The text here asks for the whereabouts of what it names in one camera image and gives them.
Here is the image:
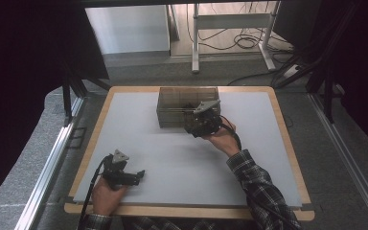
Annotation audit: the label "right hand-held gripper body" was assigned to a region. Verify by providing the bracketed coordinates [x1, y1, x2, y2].
[184, 100, 223, 139]

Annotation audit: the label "person's right hand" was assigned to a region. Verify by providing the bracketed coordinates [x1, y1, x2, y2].
[200, 117, 242, 157]

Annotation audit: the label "white power strip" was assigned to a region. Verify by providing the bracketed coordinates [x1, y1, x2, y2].
[282, 64, 301, 80]

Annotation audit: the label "person's plaid shirt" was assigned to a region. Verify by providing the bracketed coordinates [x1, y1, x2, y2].
[121, 217, 219, 230]

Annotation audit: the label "white cabinet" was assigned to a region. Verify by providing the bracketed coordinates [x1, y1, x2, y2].
[84, 4, 171, 56]

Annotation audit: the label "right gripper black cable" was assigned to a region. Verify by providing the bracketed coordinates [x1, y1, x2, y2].
[219, 114, 300, 230]

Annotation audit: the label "transparent brown drawer box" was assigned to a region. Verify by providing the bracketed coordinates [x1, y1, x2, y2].
[155, 85, 220, 129]

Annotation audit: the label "black metal stand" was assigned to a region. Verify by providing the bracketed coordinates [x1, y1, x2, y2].
[274, 0, 362, 124]
[61, 68, 111, 127]

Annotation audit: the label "black curtain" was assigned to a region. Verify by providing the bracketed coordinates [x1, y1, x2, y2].
[300, 0, 368, 151]
[0, 0, 109, 215]

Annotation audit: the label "white table mat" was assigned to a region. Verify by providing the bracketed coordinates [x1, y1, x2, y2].
[73, 91, 303, 208]

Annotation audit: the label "white metal desk frame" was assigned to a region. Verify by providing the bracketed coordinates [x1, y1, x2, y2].
[191, 3, 281, 74]

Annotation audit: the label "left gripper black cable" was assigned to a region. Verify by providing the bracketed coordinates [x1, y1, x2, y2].
[77, 154, 113, 230]

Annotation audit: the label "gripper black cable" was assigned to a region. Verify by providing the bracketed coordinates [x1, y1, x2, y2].
[219, 114, 300, 230]
[77, 154, 113, 230]

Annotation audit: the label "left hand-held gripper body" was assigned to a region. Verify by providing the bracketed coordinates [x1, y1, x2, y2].
[101, 149, 142, 192]

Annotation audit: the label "wooden table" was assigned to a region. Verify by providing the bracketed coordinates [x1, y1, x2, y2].
[64, 85, 315, 221]

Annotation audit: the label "aluminium rail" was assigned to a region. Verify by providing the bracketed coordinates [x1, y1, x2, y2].
[308, 92, 368, 229]
[13, 97, 85, 230]

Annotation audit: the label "person's left hand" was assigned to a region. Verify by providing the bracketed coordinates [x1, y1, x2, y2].
[91, 176, 129, 217]

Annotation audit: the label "black floor cables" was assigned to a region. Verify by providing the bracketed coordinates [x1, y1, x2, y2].
[185, 3, 296, 86]

